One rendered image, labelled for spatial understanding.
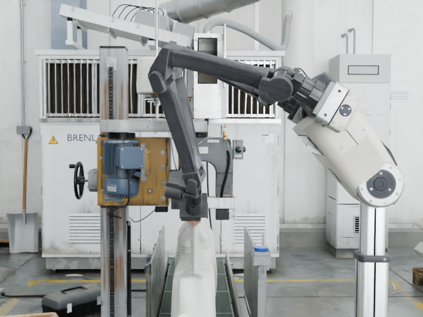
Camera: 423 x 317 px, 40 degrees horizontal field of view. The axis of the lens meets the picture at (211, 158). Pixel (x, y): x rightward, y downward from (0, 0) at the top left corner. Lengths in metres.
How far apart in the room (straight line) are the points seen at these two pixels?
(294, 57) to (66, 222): 2.69
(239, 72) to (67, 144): 3.89
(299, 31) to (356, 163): 3.98
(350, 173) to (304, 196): 4.90
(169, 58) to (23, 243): 5.17
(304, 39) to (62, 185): 2.71
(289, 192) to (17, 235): 3.09
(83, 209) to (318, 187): 2.79
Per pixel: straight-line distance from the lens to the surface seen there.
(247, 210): 5.45
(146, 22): 5.21
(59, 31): 6.47
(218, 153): 2.65
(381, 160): 1.98
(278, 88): 1.71
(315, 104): 1.72
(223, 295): 3.56
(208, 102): 4.88
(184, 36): 5.08
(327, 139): 1.87
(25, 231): 6.78
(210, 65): 1.76
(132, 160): 2.41
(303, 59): 5.80
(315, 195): 6.85
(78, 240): 5.59
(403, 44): 7.14
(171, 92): 1.83
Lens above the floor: 1.39
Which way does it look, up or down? 3 degrees down
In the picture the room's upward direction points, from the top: straight up
